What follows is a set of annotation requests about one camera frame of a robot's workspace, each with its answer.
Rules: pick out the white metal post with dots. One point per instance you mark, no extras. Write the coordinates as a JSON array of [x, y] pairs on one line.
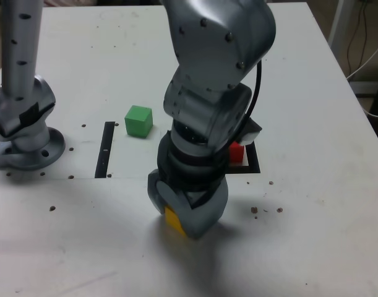
[[336, 21]]

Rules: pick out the black tape strip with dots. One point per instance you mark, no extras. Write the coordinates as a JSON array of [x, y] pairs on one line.
[[104, 148]]

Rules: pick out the red cube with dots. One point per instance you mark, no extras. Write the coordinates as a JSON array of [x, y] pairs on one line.
[[236, 153]]

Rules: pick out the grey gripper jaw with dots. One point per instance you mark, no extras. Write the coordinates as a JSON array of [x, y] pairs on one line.
[[204, 219], [154, 191]]

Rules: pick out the green cube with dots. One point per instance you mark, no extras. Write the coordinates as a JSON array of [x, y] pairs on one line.
[[138, 122]]

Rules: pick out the black tape square outline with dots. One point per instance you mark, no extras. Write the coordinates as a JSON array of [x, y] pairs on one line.
[[253, 167]]

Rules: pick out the yellow cube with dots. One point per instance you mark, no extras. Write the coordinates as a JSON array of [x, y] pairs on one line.
[[173, 221]]

